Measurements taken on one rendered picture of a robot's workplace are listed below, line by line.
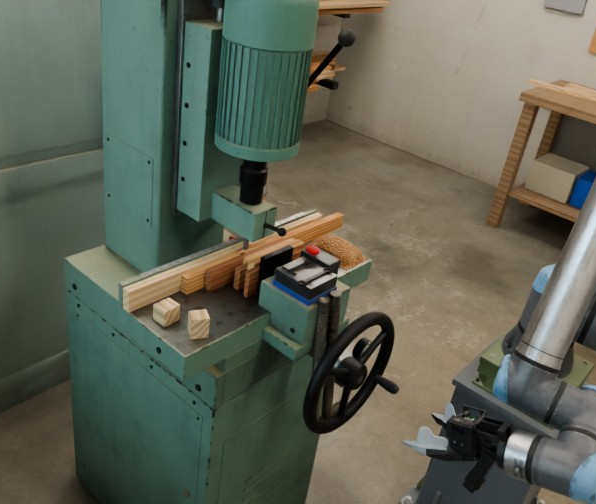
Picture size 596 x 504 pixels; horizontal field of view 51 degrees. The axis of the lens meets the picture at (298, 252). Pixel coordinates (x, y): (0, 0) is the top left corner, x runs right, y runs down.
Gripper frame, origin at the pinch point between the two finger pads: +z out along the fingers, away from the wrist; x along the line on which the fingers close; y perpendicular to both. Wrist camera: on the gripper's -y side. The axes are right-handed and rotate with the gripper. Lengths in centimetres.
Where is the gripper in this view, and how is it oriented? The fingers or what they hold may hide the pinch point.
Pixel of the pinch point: (420, 431)
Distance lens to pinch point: 142.1
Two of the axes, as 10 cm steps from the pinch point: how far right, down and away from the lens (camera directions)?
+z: -7.4, -1.0, 6.6
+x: -6.6, 2.9, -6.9
